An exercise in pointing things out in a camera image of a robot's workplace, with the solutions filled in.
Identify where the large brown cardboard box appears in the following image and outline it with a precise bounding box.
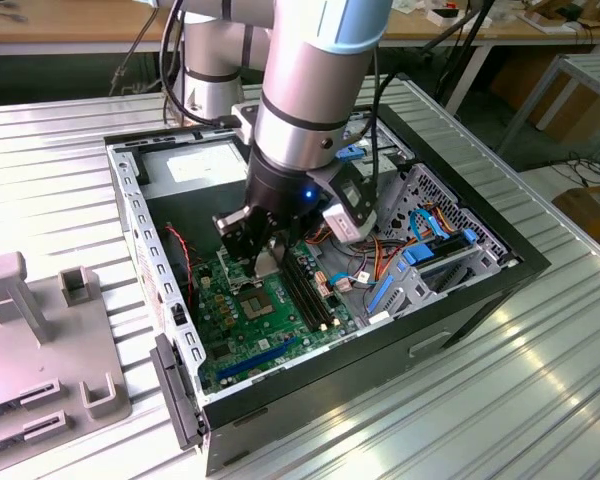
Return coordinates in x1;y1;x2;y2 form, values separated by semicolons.
489;49;600;146

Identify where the blue flat data cable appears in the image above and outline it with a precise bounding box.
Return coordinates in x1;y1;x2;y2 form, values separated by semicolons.
408;207;454;246

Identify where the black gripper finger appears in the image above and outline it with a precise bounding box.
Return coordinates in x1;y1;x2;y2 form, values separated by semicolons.
213;207;271;277
272;217;306;266

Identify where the CPU socket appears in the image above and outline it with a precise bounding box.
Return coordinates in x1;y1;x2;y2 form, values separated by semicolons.
236;288;273;321

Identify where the black RAM slot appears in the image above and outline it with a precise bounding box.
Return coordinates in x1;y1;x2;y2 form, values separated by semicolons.
287;252;330;326
279;274;320;332
284;259;325;330
292;247;336;324

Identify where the white plug with blue wire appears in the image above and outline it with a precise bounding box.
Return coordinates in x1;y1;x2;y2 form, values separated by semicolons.
328;271;354;294

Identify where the coloured power wire bundle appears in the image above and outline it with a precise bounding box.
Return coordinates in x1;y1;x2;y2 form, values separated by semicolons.
299;224;406;281

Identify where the white flat box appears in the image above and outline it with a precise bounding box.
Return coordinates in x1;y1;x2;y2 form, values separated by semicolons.
426;4;494;30

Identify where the grey parts rack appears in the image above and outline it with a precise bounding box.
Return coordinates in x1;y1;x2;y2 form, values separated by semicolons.
0;252;134;454

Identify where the blue drive bay latch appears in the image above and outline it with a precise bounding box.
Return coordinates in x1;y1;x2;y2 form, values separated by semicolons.
337;141;370;164

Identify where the black tripod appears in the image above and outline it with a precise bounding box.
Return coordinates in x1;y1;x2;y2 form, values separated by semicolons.
432;0;496;109

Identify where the black case fan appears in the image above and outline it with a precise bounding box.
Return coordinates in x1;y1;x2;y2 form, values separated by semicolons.
162;222;201;306

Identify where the black PC case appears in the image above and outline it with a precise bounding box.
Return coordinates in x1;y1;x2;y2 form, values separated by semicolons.
103;103;553;477

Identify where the white power supply label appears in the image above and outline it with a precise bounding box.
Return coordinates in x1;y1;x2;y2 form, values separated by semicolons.
166;152;251;184

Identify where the blue plastic bay rail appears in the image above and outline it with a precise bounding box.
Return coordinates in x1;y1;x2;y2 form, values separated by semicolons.
367;273;396;314

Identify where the grey metal drive cage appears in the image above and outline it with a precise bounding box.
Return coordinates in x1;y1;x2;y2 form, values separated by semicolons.
347;107;416;226

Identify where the blue expansion slot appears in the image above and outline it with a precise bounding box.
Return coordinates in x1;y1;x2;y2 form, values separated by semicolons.
215;335;299;382

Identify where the cable with silver plug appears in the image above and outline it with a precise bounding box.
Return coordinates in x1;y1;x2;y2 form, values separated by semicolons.
108;7;159;99

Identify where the metal socket cover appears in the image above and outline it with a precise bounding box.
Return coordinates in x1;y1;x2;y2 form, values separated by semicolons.
215;252;264;292

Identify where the dark grey case handle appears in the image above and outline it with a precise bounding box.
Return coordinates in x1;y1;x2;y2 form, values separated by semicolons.
148;332;206;451

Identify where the green motherboard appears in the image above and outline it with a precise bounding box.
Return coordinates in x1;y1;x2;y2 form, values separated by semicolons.
192;239;361;396

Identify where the silver CPU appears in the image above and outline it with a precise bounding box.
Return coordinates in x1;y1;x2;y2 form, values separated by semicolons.
252;249;282;280

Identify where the grey metal frame table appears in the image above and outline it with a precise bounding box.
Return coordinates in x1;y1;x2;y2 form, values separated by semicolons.
497;52;600;161

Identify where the red twisted fan wire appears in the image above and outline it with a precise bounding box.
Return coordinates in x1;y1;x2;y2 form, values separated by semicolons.
163;224;205;309

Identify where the hard disk in blue carrier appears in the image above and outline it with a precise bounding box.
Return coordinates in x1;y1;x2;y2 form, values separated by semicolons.
401;227;480;269

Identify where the wooden desk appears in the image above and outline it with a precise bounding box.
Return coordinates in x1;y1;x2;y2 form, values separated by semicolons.
0;0;600;56

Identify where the thin black camera cable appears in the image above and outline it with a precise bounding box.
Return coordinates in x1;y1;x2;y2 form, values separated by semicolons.
158;0;242;130

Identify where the grey power supply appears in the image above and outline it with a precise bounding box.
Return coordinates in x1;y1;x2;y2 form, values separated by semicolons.
138;139;254;261

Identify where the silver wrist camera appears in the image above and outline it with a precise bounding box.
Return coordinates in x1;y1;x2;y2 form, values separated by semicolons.
229;102;261;146

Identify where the grey metal disk bay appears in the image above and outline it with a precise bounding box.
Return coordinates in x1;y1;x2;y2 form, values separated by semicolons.
364;244;506;326

